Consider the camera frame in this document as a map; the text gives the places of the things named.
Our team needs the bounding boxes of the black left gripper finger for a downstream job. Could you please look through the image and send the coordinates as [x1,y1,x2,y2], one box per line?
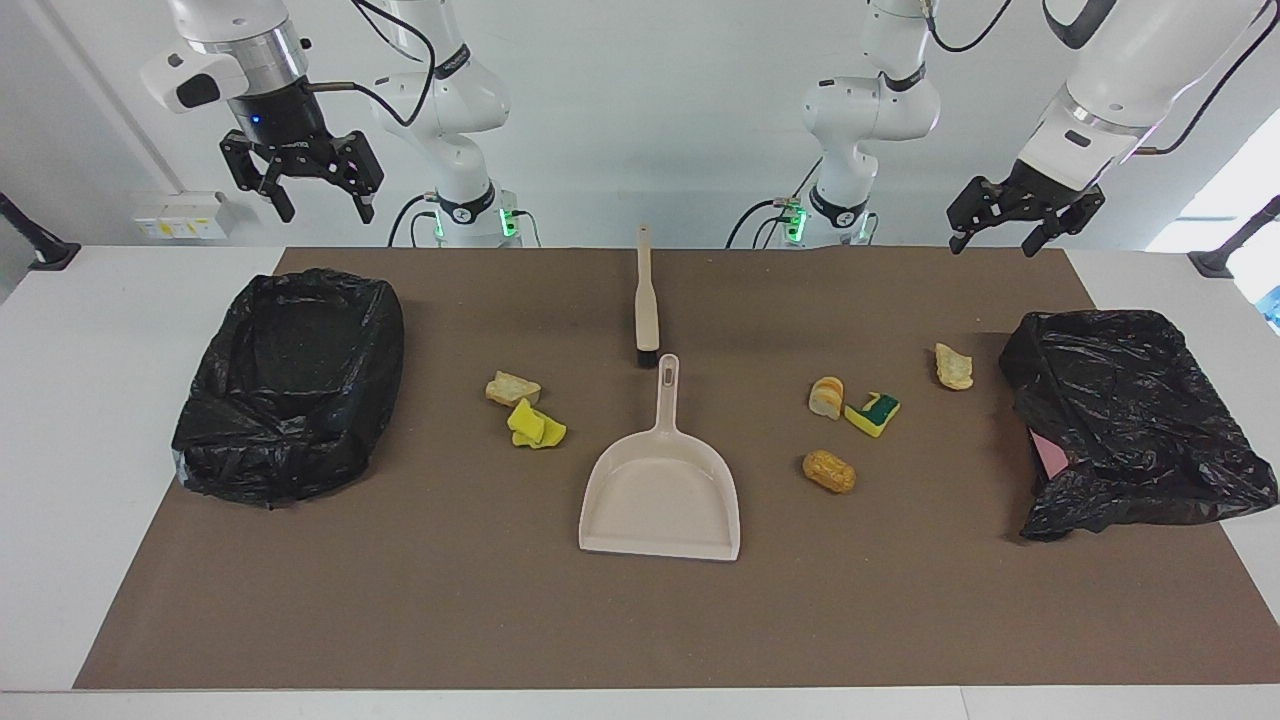
[1021,191,1107,260]
[948,177,1007,255]

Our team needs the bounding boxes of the pale ridged bread piece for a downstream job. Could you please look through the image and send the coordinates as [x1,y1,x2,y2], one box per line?
[935,343,974,391]

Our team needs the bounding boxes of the black left base cables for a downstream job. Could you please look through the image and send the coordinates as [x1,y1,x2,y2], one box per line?
[726,158,823,249]

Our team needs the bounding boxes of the black bag-lined bin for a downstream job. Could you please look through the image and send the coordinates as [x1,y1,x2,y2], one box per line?
[171,267,406,508]

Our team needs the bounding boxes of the black bag over pink bin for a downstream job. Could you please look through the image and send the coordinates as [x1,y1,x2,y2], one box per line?
[999,309,1280,543]

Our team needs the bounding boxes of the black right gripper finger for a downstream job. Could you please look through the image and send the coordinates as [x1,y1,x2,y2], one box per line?
[220,133,298,224]
[333,130,385,224]

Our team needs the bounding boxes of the yellow sponge with green pad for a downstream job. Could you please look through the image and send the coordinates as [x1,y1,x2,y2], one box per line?
[844,392,901,439]

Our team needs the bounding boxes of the brown table mat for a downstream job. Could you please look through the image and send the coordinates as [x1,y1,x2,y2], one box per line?
[73,247,1280,690]

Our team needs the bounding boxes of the black right base cables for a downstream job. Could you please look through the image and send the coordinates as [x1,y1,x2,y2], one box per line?
[387,193,443,248]

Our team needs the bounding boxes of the white wall socket box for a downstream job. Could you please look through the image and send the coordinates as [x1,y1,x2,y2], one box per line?
[133,192,236,241]

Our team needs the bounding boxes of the black base cables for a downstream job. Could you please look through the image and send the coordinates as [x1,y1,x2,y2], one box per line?
[387,193,443,248]
[726,158,823,249]

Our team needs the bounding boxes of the black clamp stand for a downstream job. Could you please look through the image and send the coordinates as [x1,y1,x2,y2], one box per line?
[1188,195,1280,279]
[0,192,81,272]

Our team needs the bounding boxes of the beige hand brush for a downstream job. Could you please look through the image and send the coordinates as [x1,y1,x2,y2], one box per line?
[634,225,661,369]

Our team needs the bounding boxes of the round brown bun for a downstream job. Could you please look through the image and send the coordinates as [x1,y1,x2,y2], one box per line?
[802,450,857,495]

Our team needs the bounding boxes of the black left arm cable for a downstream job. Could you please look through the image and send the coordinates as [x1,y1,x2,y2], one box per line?
[922,0,1276,158]

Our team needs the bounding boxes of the beige plastic dustpan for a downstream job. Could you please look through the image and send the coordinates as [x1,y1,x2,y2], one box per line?
[578,354,742,562]

